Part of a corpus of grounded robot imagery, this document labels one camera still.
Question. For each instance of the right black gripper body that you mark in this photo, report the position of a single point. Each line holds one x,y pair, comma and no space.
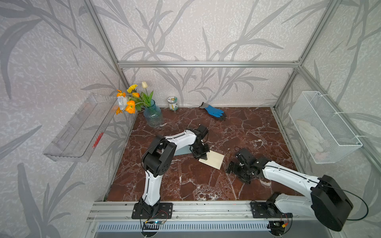
241,172

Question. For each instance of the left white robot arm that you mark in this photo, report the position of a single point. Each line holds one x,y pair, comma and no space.
157,160

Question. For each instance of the orange yellow artificial flowers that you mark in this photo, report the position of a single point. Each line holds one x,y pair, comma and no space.
133,101

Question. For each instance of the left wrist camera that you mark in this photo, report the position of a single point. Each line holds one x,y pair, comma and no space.
202,132

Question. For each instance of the left circuit board with wires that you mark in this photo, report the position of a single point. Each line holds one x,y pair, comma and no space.
152,223

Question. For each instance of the white wire mesh basket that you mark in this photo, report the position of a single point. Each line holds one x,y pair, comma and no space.
340,139

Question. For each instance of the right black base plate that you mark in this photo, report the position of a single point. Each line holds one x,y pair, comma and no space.
267,211

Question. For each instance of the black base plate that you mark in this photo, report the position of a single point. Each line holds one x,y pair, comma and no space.
267,211
145,211

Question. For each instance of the small green white can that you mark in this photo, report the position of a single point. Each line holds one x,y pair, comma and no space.
173,103

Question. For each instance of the circuit board with wires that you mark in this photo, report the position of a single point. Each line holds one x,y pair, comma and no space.
152,223
279,228

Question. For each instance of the white cloth in basket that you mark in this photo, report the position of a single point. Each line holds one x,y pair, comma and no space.
311,136

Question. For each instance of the red item on shelf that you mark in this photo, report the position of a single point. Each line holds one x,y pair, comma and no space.
97,140

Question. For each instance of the aluminium front rail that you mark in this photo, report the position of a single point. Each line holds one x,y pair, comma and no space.
199,211

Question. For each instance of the light blue envelope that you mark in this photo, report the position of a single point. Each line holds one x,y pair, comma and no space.
183,151

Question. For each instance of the glass vase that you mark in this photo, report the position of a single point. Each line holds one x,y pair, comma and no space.
153,115

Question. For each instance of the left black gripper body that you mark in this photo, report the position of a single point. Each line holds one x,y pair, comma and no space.
200,150

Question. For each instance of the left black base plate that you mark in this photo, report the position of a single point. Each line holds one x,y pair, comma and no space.
145,211

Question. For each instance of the blue grey work glove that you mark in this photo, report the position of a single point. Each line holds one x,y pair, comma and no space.
214,112

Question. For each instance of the cream letter paper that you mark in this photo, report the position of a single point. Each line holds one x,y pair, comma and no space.
213,159

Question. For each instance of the right circuit board with wires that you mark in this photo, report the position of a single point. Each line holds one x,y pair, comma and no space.
279,228

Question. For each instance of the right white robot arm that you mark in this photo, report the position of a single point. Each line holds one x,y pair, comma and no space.
320,198

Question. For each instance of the clear plastic wall shelf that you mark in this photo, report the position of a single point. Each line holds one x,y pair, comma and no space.
74,142

